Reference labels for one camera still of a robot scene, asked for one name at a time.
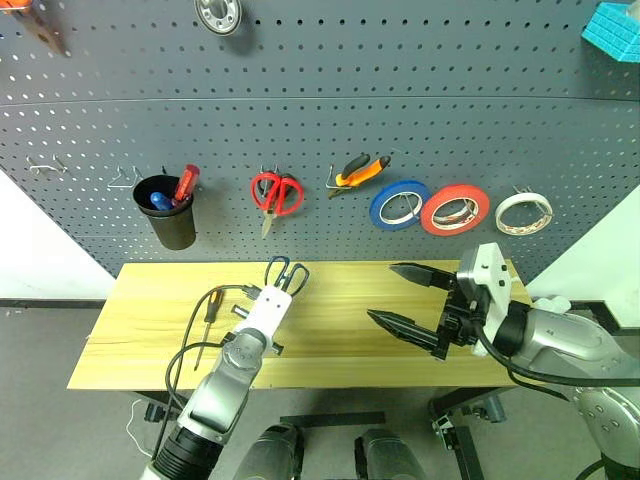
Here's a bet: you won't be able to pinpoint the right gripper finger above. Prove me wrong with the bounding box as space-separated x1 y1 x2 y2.
388 262 459 294
366 308 447 358

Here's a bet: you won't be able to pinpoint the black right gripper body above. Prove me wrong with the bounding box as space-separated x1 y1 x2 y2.
433 272 490 362

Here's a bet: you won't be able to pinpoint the black handled scissors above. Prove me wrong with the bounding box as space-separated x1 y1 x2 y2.
263 255 311 297

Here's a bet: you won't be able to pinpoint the orange handled pliers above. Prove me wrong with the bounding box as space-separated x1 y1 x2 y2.
326 154 393 200

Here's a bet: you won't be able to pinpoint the white tape roll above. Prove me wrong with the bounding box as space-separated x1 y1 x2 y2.
494 191 554 238

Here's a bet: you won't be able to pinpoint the blue tape roll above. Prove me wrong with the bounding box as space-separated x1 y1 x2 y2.
369 179 433 232

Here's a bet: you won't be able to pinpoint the red tape roll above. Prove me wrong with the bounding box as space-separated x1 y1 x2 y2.
420 183 492 237

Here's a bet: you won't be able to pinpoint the grey metal pegboard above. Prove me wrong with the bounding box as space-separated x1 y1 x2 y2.
0 0 640 285

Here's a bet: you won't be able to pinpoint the white rounded plastic piece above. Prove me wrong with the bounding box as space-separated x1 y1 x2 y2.
531 295 572 315

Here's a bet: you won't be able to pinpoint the black plastic cup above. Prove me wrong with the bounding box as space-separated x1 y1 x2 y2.
131 174 198 252

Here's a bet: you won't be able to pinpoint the black metal table leg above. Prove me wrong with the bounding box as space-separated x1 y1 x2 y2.
428 386 507 480
131 391 187 427

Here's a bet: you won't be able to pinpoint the black metal table crossbar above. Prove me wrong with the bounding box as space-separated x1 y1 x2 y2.
278 411 387 427

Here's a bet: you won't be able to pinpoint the dark rounded shape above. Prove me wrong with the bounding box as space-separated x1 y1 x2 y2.
354 428 427 480
233 423 305 480

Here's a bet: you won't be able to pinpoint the round silver metal disc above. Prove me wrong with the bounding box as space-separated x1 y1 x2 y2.
194 0 245 37

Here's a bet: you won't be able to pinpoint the blue brick pattern box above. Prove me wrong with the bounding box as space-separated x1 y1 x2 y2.
580 1 640 64

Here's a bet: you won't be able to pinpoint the orange black handled screwdriver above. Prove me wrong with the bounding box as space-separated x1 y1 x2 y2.
193 289 225 372

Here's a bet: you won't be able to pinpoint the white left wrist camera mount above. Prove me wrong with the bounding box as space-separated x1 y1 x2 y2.
233 285 295 347

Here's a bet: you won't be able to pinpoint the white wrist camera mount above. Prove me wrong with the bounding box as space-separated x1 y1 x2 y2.
471 242 517 359
233 285 295 347

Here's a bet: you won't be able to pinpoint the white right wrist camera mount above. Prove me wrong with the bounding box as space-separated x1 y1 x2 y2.
471 242 517 359

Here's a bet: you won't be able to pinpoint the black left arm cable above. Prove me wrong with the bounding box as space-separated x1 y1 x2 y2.
151 283 265 457

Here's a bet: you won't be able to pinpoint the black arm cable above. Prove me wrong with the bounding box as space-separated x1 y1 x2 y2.
151 283 265 457
473 323 640 480

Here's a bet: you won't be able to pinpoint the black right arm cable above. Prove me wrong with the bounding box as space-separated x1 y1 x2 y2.
473 323 640 480

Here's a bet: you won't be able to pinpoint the red handled scissors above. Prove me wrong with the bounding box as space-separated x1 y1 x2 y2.
250 171 305 240

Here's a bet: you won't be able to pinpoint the red handled screwdriver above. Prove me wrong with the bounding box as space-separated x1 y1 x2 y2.
171 164 203 208

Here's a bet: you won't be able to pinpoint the thin white floor cable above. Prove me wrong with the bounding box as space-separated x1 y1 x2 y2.
125 398 155 460

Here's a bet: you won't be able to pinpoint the orange handled hand tool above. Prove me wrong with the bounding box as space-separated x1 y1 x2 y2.
0 0 67 57

